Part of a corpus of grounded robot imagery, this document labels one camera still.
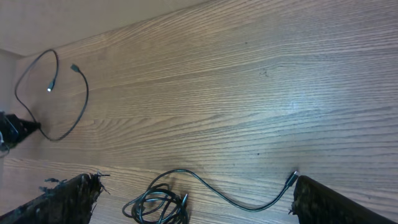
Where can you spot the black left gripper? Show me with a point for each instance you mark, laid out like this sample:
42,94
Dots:
14,130

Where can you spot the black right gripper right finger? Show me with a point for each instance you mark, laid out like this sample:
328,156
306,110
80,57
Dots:
314,203

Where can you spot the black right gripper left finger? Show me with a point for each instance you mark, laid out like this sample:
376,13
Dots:
70,201

